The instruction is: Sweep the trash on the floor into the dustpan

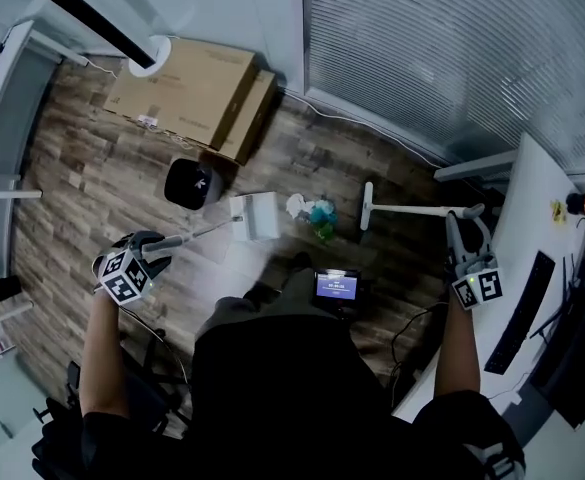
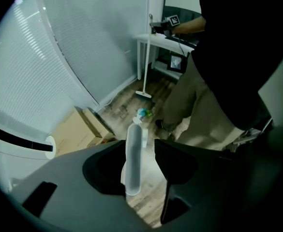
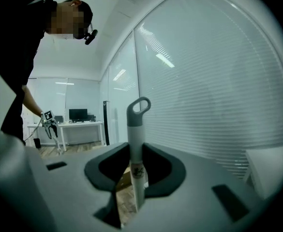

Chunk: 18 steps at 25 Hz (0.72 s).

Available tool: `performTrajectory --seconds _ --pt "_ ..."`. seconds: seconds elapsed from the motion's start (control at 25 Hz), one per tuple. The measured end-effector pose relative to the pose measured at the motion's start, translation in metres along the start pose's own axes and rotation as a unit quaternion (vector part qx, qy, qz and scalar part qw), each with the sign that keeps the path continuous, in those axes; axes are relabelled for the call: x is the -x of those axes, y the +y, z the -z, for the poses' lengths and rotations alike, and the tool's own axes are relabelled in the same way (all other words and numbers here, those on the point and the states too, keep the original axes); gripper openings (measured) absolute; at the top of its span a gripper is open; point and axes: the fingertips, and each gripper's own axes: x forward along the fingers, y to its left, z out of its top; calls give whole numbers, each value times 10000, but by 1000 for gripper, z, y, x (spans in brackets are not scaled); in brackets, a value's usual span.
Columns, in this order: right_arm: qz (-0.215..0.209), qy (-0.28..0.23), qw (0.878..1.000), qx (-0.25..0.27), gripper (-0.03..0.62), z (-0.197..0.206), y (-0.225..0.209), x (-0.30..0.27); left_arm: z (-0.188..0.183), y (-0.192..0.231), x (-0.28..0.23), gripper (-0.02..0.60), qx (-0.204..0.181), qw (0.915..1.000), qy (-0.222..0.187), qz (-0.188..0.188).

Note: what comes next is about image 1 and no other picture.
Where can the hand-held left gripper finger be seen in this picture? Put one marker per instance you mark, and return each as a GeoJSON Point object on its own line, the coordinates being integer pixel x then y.
{"type": "Point", "coordinates": [161, 265]}
{"type": "Point", "coordinates": [148, 239]}

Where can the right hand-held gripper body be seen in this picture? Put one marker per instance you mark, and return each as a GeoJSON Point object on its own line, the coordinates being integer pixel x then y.
{"type": "Point", "coordinates": [477, 283]}

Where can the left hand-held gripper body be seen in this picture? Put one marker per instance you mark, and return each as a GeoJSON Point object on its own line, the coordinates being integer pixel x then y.
{"type": "Point", "coordinates": [122, 273]}

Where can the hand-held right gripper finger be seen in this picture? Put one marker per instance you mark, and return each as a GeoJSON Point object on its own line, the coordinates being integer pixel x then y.
{"type": "Point", "coordinates": [488, 245]}
{"type": "Point", "coordinates": [456, 238]}

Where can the person's right forearm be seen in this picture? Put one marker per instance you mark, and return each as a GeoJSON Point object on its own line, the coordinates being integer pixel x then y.
{"type": "Point", "coordinates": [457, 348]}

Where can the person's left forearm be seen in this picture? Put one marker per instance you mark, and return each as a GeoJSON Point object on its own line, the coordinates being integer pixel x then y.
{"type": "Point", "coordinates": [101, 348]}

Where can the black small waste bin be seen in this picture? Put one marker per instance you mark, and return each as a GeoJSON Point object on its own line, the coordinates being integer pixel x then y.
{"type": "Point", "coordinates": [192, 183]}

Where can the white desk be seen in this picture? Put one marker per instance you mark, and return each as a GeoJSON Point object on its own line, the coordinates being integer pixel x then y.
{"type": "Point", "coordinates": [2, 118]}
{"type": "Point", "coordinates": [522, 218]}

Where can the black keyboard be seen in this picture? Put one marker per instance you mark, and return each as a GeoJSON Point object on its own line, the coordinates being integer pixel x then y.
{"type": "Point", "coordinates": [522, 313]}

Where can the small yellow wrapper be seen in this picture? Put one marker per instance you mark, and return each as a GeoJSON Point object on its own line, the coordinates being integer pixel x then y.
{"type": "Point", "coordinates": [558, 211]}

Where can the small black box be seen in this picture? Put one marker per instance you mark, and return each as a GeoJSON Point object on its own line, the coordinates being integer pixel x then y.
{"type": "Point", "coordinates": [8, 288]}

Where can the black computer monitor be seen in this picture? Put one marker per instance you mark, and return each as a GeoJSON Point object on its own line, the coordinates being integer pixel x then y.
{"type": "Point", "coordinates": [582, 333]}

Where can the white power strip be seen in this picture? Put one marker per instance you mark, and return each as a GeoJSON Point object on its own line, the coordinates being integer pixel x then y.
{"type": "Point", "coordinates": [147, 120]}

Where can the small black device blue screen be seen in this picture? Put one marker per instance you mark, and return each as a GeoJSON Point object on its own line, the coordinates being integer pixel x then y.
{"type": "Point", "coordinates": [337, 288]}

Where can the large flat cardboard box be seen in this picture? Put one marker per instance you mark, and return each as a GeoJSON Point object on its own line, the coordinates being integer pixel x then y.
{"type": "Point", "coordinates": [182, 88]}

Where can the narrow flat cardboard box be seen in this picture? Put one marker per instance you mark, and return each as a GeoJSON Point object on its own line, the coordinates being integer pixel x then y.
{"type": "Point", "coordinates": [249, 118]}

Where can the person's dark clothed body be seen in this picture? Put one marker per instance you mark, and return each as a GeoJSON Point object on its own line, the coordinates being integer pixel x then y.
{"type": "Point", "coordinates": [272, 393]}

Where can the white window blinds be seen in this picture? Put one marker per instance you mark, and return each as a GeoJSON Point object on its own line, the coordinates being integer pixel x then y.
{"type": "Point", "coordinates": [447, 53]}

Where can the black tower fan white base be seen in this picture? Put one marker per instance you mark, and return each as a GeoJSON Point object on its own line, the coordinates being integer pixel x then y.
{"type": "Point", "coordinates": [87, 15]}

